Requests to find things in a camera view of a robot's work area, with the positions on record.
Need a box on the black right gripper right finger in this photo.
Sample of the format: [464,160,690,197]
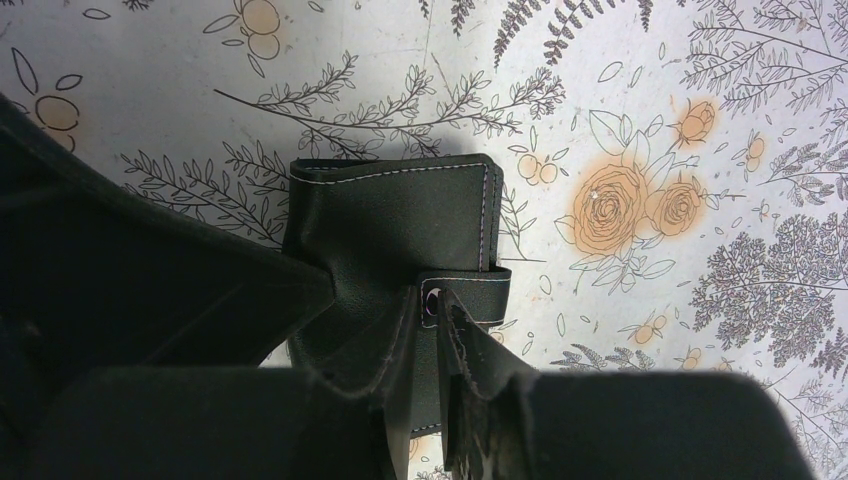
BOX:
[437,291,812,479]

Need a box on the floral patterned table mat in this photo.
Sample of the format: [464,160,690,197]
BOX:
[1,1,847,479]

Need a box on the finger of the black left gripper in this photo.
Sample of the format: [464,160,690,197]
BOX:
[1,99,333,458]

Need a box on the black leather card holder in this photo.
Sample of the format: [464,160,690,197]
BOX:
[283,154,511,438]

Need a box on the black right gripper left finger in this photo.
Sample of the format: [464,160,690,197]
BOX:
[26,287,416,479]

